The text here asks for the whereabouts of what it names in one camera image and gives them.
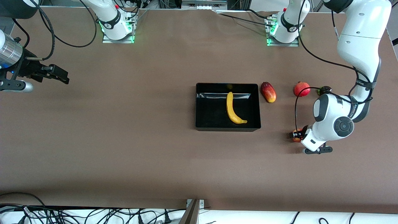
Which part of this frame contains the yellow banana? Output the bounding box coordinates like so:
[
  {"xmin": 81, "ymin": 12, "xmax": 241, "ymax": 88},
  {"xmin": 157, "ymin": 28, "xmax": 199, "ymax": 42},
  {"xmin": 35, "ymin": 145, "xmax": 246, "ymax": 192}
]
[{"xmin": 226, "ymin": 91, "xmax": 248, "ymax": 124}]

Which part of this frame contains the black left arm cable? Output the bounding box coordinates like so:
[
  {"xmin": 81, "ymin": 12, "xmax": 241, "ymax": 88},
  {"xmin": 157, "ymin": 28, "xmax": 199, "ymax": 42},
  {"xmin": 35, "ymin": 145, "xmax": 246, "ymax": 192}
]
[{"xmin": 294, "ymin": 0, "xmax": 373, "ymax": 134}]

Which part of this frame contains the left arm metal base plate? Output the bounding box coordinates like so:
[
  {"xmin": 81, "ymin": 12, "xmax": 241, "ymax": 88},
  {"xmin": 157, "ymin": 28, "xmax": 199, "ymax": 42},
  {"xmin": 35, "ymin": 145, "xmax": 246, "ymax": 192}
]
[{"xmin": 266, "ymin": 16, "xmax": 300, "ymax": 47}]

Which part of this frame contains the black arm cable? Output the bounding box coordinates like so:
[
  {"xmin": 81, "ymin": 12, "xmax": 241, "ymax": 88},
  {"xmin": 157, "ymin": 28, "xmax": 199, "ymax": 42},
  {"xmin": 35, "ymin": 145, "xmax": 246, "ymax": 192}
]
[
  {"xmin": 294, "ymin": 0, "xmax": 373, "ymax": 134},
  {"xmin": 12, "ymin": 0, "xmax": 97, "ymax": 61}
]

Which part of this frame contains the tangled black cable bundle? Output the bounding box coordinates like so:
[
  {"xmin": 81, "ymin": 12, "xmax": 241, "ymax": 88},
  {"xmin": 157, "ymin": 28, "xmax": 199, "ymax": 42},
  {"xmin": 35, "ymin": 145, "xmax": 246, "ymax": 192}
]
[{"xmin": 0, "ymin": 204, "xmax": 187, "ymax": 224}]

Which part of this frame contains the black plastic box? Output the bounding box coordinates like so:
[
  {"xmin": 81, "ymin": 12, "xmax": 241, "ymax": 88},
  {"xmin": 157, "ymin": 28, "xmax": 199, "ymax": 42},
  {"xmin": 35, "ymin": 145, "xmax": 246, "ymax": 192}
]
[{"xmin": 195, "ymin": 82, "xmax": 261, "ymax": 132}]

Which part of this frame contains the black looped cable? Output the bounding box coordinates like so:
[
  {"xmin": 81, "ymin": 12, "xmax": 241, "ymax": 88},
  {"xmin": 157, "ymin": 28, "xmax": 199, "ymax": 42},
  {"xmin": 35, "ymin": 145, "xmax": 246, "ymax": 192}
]
[{"xmin": 0, "ymin": 192, "xmax": 47, "ymax": 208}]

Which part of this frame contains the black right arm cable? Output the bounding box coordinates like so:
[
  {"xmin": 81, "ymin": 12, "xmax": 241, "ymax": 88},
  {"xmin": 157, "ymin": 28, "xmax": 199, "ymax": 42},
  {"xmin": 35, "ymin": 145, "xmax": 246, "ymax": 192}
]
[{"xmin": 12, "ymin": 0, "xmax": 97, "ymax": 61}]

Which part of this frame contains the red pomegranate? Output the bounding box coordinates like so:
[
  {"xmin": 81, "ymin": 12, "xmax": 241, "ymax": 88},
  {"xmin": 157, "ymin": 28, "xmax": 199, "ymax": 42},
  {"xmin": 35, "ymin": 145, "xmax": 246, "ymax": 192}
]
[{"xmin": 294, "ymin": 81, "xmax": 311, "ymax": 97}]

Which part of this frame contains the red yellow mango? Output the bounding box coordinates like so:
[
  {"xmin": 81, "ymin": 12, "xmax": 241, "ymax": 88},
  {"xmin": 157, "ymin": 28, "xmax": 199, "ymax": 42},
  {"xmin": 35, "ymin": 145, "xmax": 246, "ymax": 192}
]
[{"xmin": 260, "ymin": 82, "xmax": 277, "ymax": 103}]

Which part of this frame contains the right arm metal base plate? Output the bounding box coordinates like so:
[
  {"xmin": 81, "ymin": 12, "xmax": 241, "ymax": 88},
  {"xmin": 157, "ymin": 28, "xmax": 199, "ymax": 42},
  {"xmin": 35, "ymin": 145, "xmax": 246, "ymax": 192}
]
[{"xmin": 102, "ymin": 14, "xmax": 135, "ymax": 44}]

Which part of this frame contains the grey metal post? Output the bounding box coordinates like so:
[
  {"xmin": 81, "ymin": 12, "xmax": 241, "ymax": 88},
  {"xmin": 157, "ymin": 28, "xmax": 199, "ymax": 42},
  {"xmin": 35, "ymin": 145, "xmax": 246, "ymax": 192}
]
[{"xmin": 178, "ymin": 199, "xmax": 200, "ymax": 224}]

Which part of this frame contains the black cable on table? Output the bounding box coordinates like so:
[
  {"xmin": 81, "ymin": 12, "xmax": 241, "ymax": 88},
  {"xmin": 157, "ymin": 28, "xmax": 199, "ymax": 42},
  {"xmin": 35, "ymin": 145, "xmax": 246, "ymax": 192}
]
[{"xmin": 218, "ymin": 9, "xmax": 277, "ymax": 28}]

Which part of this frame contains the small metal bracket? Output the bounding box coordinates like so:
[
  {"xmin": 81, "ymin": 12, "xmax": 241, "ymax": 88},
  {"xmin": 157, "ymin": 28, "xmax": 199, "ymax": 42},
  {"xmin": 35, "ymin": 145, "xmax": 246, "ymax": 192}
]
[{"xmin": 186, "ymin": 198, "xmax": 206, "ymax": 209}]

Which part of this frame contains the aluminium frame rail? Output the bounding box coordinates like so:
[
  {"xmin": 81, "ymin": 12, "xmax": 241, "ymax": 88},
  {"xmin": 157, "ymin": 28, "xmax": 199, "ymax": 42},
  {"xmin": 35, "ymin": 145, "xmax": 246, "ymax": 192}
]
[{"xmin": 181, "ymin": 0, "xmax": 228, "ymax": 10}]

